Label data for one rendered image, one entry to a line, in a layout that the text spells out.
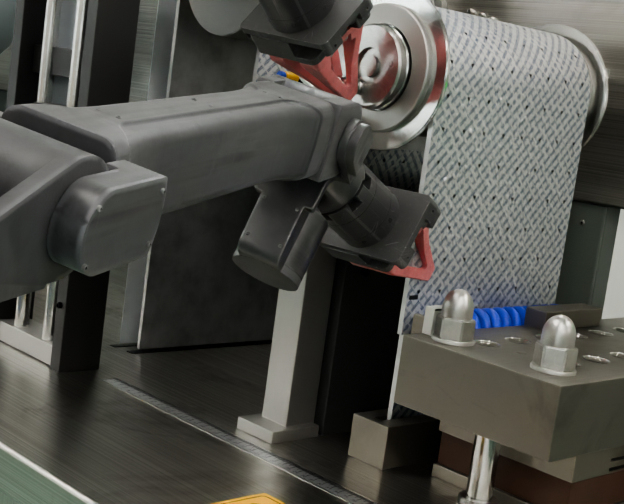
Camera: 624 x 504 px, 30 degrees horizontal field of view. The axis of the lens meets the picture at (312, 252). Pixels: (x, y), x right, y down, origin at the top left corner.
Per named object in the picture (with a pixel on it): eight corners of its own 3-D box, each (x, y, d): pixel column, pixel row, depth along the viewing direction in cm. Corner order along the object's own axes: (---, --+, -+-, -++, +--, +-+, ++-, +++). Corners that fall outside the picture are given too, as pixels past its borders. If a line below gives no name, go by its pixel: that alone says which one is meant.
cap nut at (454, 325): (422, 336, 97) (430, 284, 96) (449, 334, 100) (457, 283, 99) (455, 347, 94) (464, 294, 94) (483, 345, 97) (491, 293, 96)
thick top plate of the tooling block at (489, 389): (392, 402, 98) (403, 333, 97) (636, 368, 126) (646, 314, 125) (548, 463, 87) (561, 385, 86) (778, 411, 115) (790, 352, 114)
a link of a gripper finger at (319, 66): (348, 129, 99) (307, 48, 93) (290, 112, 104) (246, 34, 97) (393, 75, 101) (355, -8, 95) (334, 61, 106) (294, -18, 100)
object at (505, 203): (397, 333, 103) (428, 128, 100) (547, 322, 119) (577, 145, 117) (401, 334, 103) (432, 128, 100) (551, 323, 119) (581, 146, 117)
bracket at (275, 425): (232, 429, 108) (274, 104, 103) (282, 422, 112) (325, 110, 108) (267, 446, 104) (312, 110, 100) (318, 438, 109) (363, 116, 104)
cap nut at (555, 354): (520, 365, 91) (529, 310, 90) (547, 362, 94) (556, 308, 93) (559, 378, 89) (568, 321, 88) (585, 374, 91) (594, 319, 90)
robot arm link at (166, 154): (98, 174, 46) (-119, 87, 48) (66, 304, 47) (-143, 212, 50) (393, 109, 85) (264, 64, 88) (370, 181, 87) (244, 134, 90)
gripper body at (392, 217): (408, 274, 94) (360, 229, 89) (322, 249, 101) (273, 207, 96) (443, 207, 96) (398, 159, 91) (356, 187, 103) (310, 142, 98)
